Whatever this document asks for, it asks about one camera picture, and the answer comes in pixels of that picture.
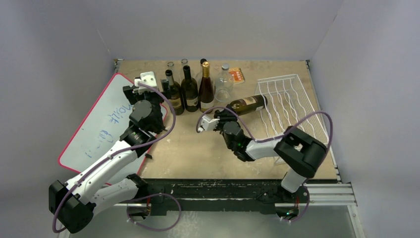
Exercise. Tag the aluminium frame rail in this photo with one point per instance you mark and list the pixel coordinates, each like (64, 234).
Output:
(330, 212)

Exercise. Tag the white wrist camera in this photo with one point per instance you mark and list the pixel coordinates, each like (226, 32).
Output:
(207, 124)
(146, 78)

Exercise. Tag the white wire wine rack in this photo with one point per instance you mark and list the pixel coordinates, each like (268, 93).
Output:
(288, 103)

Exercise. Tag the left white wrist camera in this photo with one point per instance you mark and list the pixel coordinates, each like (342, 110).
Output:
(146, 78)

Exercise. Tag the red-edged whiteboard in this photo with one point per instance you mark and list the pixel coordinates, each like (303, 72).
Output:
(115, 130)

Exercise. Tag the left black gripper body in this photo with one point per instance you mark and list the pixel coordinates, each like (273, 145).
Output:
(132, 94)

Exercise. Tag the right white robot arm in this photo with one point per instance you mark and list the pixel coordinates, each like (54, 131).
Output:
(300, 151)

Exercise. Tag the large clear glass bottle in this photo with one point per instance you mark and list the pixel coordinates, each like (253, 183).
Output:
(224, 84)

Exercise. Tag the clear round labelled bottle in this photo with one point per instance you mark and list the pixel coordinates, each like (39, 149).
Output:
(199, 74)

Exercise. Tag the black table front rail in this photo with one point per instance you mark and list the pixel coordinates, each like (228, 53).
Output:
(265, 196)

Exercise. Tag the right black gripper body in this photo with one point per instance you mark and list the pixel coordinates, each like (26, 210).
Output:
(222, 117)

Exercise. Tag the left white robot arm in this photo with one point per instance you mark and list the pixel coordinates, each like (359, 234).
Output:
(75, 202)

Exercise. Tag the olive bottle silver cap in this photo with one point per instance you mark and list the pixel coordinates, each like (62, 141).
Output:
(175, 93)

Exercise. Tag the red bottle gold cap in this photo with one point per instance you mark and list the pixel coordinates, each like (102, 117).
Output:
(206, 90)

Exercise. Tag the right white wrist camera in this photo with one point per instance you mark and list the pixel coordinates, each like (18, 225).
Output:
(207, 124)

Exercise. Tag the clear square glass bottle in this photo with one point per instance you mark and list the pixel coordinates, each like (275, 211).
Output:
(171, 66)

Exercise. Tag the dark green bottle black cap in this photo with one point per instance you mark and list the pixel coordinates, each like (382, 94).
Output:
(190, 90)

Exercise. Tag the green bottle silver cap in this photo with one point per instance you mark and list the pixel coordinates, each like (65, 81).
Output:
(248, 105)

